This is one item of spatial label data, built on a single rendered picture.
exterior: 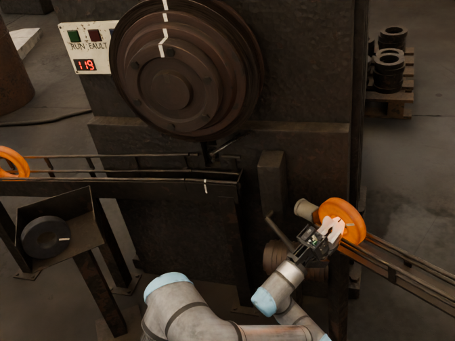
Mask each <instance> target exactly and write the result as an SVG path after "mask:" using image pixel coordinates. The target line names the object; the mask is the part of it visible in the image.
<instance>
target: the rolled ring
mask: <svg viewBox="0 0 455 341"><path fill-rule="evenodd" d="M0 156H1V157H4V158H7V159H8V160H10V161H11V162H13V163H14V164H15V165H16V167H17V169H18V172H19V175H12V174H9V173H7V172H5V171H4V170H3V169H2V168H1V167H0V177H29V175H30V169H29V166H28V164H27V162H26V161H25V159H24V158H23V157H22V156H21V155H20V154H19V153H18V152H16V151H14V150H13V149H11V148H8V147H5V146H1V145H0Z"/></svg>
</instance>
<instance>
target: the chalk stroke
mask: <svg viewBox="0 0 455 341"><path fill-rule="evenodd" d="M162 1H163V5H164V8H165V10H168V7H167V1H166V0H162ZM163 18H164V21H165V22H168V20H167V15H166V14H163ZM163 32H164V36H165V37H164V39H163V40H162V41H161V42H160V43H159V44H163V43H164V42H165V40H166V39H167V38H168V34H167V29H163ZM159 50H160V55H161V57H162V58H164V57H165V55H164V52H163V47H162V45H159Z"/></svg>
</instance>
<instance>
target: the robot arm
mask: <svg viewBox="0 0 455 341"><path fill-rule="evenodd" d="M344 227H345V223H344V222H343V220H342V219H340V218H339V217H336V218H333V219H331V218H330V217H329V216H325V217H324V218H323V221H322V226H321V227H319V228H317V229H315V228H314V227H312V226H311V227H309V225H308V224H307V225H306V226H305V228H304V229H303V230H302V231H301V232H300V233H299V235H298V236H297V237H296V238H297V240H298V242H299V243H300V245H299V246H298V247H297V249H296V250H295V251H294V252H293V253H291V252H289V253H288V254H287V257H288V258H287V259H286V260H284V261H283V262H282V263H281V265H280V266H278V267H277V269H276V270H275V271H274V272H273V273H272V274H271V275H270V276H269V277H268V278H267V280H266V281H265V282H264V283H263V284H262V285H261V287H259V288H258V289H257V291H256V292H255V293H254V295H253V296H252V298H251V302H252V303H253V304H254V305H255V306H256V307H257V308H258V309H259V310H260V311H261V312H262V313H263V314H264V315H265V316H266V317H271V316H272V315H273V316H274V317H275V319H276V321H277V322H278V323H279V324H280V325H237V324H236V323H235V322H233V321H224V320H222V319H220V318H218V316H216V314H214V312H213V311H212V310H211V309H210V308H209V306H208V304H207V303H206V302H205V301H204V299H203V298H202V296H201V295H200V294H199V292H198V291H197V289H196V288H195V287H194V284H193V283H192V282H191V281H190V280H189V279H188V278H187V277H186V276H185V275H184V274H182V273H178V272H171V273H165V274H163V275H161V276H160V277H157V278H156V279H154V280H153V281H151V282H150V283H149V285H148V286H147V288H146V289H145V292H144V302H145V303H146V304H147V305H148V308H147V310H146V312H145V314H144V317H143V319H142V329H143V331H144V332H143V334H142V336H141V338H140V340H139V341H332V340H331V339H330V338H329V337H328V336H327V334H325V333H324V332H323V331H322V330H321V329H320V328H319V326H318V325H317V324H316V323H315V322H314V321H313V320H312V319H311V318H310V317H309V315H308V314H307V313H306V312H305V311H304V310H303V309H302V308H301V307H300V306H299V305H298V304H297V303H296V302H295V301H294V300H293V298H292V297H291V293H292V292H293V291H294V290H295V289H296V288H297V286H298V285H299V284H300V283H301V282H302V281H303V280H304V277H305V276H306V275H307V274H308V272H307V270H306V269H305V268H326V267H327V265H328V263H329V262H330V261H329V260H328V259H327V258H326V257H327V256H328V255H329V256H331V254H332V253H333V252H335V251H336V250H337V248H338V247H339V244H340V242H341V238H342V234H343V230H344ZM305 229H306V230H307V231H306V232H305V233H304V234H303V235H302V236H301V234H302V232H303V231H304V230H305ZM331 230H332V232H331V233H330V231H331ZM329 233H330V234H329Z"/></svg>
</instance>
